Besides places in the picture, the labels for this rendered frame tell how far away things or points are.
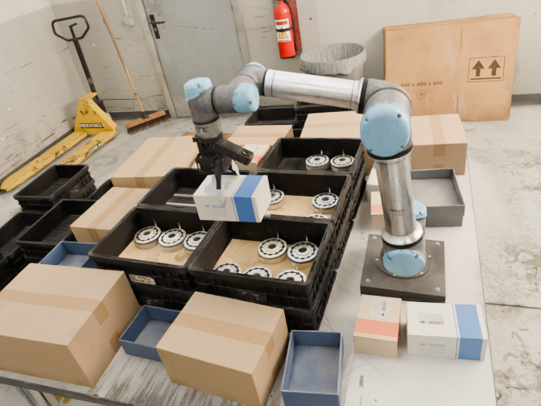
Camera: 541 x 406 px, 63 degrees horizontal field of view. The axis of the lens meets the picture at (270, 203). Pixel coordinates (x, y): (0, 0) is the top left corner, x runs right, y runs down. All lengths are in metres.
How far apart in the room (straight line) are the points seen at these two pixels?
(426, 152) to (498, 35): 2.28
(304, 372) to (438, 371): 0.36
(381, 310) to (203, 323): 0.52
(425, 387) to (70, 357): 0.99
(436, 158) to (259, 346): 1.22
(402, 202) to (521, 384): 1.24
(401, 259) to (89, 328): 0.93
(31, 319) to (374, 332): 1.02
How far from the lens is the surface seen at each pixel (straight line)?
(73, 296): 1.56
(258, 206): 1.30
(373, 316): 1.38
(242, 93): 1.17
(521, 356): 2.36
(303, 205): 1.74
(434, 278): 1.55
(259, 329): 1.27
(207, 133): 1.25
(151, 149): 2.34
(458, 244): 1.75
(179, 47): 4.92
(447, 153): 2.08
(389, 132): 1.09
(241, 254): 1.57
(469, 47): 4.21
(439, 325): 1.35
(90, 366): 1.52
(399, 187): 1.20
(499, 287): 2.63
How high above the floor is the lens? 1.81
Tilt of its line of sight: 33 degrees down
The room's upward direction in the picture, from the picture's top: 11 degrees counter-clockwise
